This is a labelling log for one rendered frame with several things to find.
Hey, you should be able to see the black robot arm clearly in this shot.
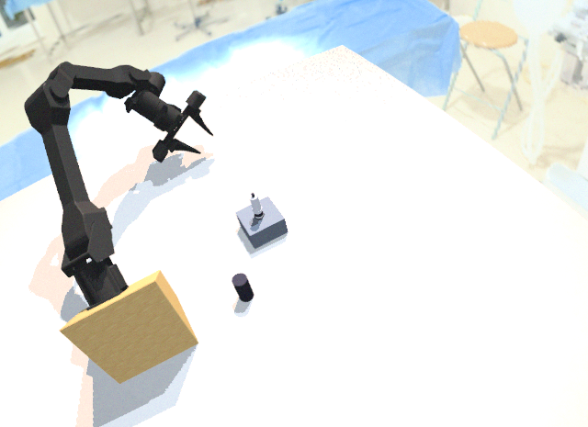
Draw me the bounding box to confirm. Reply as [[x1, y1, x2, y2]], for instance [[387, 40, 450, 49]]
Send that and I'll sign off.
[[24, 62, 165, 311]]

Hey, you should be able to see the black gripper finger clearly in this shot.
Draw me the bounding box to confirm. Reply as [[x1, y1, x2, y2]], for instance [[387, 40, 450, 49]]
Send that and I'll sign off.
[[192, 109, 214, 137], [171, 138, 201, 154]]

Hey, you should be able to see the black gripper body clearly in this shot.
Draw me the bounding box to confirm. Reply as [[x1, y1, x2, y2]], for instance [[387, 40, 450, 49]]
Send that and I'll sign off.
[[148, 90, 207, 163]]

